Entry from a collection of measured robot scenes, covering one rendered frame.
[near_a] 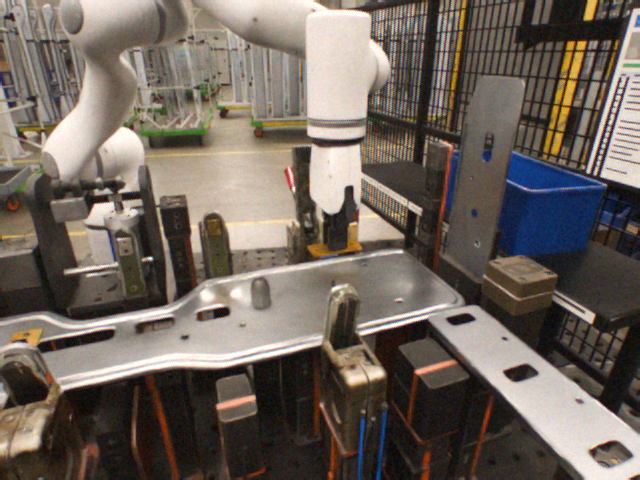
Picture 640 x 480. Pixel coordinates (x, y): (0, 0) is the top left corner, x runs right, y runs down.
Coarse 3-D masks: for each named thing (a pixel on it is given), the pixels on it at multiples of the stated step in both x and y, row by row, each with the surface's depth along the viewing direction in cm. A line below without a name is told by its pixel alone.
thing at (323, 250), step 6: (348, 240) 67; (354, 240) 67; (312, 246) 65; (318, 246) 65; (324, 246) 65; (348, 246) 65; (354, 246) 65; (360, 246) 64; (312, 252) 63; (318, 252) 63; (324, 252) 63; (330, 252) 63; (336, 252) 63; (342, 252) 63
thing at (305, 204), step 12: (300, 156) 70; (300, 168) 73; (300, 180) 74; (300, 192) 74; (300, 204) 75; (312, 204) 76; (300, 216) 75; (312, 216) 77; (300, 228) 76; (312, 228) 78
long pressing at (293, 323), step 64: (384, 256) 79; (0, 320) 59; (64, 320) 59; (128, 320) 60; (192, 320) 60; (256, 320) 60; (320, 320) 60; (384, 320) 60; (0, 384) 48; (64, 384) 49
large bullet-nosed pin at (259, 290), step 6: (252, 282) 62; (258, 282) 61; (264, 282) 62; (252, 288) 62; (258, 288) 61; (264, 288) 62; (252, 294) 62; (258, 294) 62; (264, 294) 62; (252, 300) 63; (258, 300) 62; (264, 300) 62; (252, 306) 63; (258, 306) 63; (264, 306) 63
